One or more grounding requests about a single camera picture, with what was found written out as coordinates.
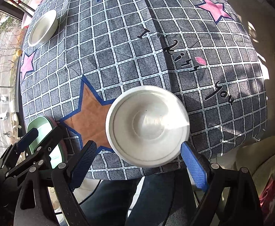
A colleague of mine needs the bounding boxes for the person legs in jeans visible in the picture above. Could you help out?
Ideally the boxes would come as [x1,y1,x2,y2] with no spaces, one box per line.
[81,169,196,225]

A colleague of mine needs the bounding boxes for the white bowl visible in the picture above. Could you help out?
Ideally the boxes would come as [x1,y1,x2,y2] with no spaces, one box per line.
[105,85,190,167]
[28,10,58,47]

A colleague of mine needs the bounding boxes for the green square plate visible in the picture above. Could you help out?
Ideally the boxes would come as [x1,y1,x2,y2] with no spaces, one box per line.
[27,116,67,168]

